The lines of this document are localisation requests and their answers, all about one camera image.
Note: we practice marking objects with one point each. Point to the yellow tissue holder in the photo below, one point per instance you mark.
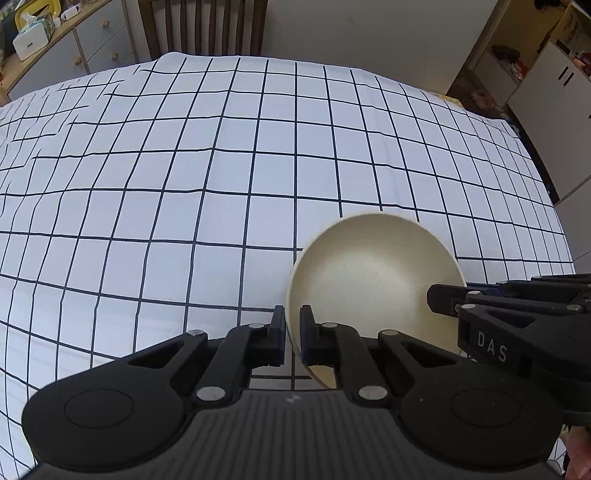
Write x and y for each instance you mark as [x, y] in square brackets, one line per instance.
[35, 8]

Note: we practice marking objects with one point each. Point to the brown wooden chair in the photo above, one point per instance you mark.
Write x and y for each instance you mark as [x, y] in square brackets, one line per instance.
[214, 28]

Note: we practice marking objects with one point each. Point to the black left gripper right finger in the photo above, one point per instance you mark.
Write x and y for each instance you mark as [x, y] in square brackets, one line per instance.
[341, 348]

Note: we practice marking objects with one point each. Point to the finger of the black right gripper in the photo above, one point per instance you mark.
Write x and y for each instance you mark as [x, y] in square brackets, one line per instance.
[447, 299]

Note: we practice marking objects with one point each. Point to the white black-grid tablecloth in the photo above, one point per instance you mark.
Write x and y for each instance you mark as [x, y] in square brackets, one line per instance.
[144, 201]

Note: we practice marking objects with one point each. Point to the white tissue box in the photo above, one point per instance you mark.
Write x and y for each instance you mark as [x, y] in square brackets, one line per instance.
[31, 39]

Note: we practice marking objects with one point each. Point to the wooden sideboard cabinet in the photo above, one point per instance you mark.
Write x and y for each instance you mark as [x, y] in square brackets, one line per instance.
[97, 39]

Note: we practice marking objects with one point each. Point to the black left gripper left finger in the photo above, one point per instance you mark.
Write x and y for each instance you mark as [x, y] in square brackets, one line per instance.
[242, 350]

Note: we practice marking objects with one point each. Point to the white cupboard with black handles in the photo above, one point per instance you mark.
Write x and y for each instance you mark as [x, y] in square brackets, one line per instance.
[552, 104]

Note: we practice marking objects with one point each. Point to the cream round bowl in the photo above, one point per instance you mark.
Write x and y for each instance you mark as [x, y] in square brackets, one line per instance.
[372, 271]

